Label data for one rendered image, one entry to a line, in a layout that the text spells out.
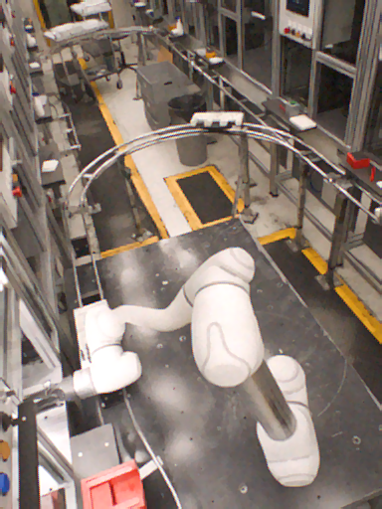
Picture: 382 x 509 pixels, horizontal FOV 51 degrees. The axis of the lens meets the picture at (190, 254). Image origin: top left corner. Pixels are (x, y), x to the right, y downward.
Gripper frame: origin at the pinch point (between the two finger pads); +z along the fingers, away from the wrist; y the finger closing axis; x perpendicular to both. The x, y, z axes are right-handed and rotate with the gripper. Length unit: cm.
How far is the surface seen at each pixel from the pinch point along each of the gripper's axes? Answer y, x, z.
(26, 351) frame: -5.1, -25.2, -3.1
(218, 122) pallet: -17, -188, -143
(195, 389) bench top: -33, -3, -58
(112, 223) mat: -100, -220, -49
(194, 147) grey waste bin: -78, -275, -148
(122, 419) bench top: -33.5, -2.1, -28.4
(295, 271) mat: -99, -99, -163
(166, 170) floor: -101, -284, -119
